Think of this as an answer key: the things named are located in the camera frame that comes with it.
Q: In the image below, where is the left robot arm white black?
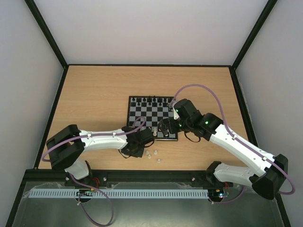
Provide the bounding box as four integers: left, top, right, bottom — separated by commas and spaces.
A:
42, 124, 154, 180

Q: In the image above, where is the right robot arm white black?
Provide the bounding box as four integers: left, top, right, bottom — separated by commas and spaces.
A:
158, 99, 288, 200

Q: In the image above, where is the left controller circuit board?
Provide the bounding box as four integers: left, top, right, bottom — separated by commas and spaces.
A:
74, 188, 98, 198

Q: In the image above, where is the controller circuit board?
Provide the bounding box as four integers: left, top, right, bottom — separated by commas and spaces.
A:
74, 188, 98, 198
208, 188, 230, 200

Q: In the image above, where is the right controller circuit board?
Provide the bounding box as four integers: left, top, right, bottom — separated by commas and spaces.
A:
208, 188, 230, 200

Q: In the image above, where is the black and silver chessboard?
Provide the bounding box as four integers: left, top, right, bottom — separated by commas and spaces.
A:
126, 96, 178, 141

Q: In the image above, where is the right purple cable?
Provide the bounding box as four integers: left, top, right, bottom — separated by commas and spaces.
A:
170, 84, 296, 204

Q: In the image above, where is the light blue slotted cable duct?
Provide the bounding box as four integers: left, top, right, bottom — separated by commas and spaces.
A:
28, 189, 209, 199

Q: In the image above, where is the black aluminium frame rail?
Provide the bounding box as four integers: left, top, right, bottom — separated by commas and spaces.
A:
23, 169, 275, 187

